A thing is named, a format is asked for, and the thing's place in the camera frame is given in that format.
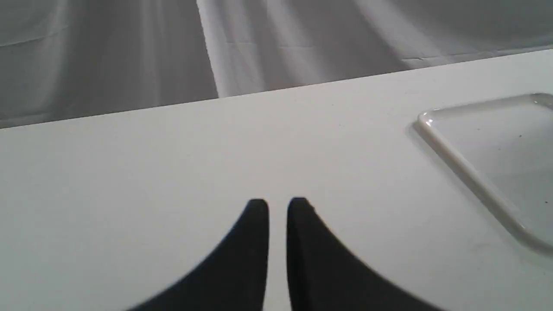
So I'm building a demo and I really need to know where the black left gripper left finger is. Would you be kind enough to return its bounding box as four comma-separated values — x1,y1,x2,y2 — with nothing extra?
133,199,270,311

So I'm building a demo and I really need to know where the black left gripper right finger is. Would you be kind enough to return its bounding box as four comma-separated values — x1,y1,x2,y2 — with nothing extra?
287,197,437,311

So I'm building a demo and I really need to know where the white plastic tray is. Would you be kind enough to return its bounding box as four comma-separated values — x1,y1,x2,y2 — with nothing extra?
416,93,553,254

